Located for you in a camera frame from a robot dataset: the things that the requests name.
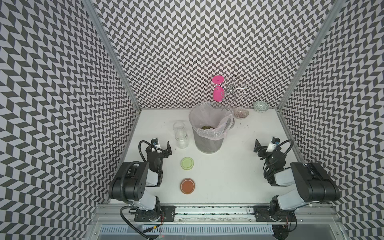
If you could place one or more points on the green jar lid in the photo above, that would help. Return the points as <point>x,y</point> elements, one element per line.
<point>187,163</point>

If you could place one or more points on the glass jar of mung beans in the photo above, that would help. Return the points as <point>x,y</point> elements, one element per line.
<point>179,129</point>

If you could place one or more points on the pink plastic wine glass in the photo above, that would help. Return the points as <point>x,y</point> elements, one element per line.
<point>219,91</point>

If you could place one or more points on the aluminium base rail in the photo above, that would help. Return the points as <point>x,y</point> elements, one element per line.
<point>205,219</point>

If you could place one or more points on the silver wire glass rack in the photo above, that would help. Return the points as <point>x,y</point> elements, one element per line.
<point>235,89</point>

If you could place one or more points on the grey mesh trash bin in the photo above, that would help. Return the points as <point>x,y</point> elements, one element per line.
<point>207,146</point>

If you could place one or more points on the glass jar with beans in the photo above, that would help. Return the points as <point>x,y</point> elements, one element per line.
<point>182,139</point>

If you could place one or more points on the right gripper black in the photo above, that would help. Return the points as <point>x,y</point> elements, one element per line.
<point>257,146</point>

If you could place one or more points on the small brown glass bowl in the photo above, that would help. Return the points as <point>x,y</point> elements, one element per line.
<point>241,113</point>

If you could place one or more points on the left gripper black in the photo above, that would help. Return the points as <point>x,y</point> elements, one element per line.
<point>164,153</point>

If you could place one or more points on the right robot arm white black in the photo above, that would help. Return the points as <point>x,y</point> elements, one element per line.
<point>311,182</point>

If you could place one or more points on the brown jar lid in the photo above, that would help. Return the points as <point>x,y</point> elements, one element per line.
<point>187,186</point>

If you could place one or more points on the clear plastic bin liner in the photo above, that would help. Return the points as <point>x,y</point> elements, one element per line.
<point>211,120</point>

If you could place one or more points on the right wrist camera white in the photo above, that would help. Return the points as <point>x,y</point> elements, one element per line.
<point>273,144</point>

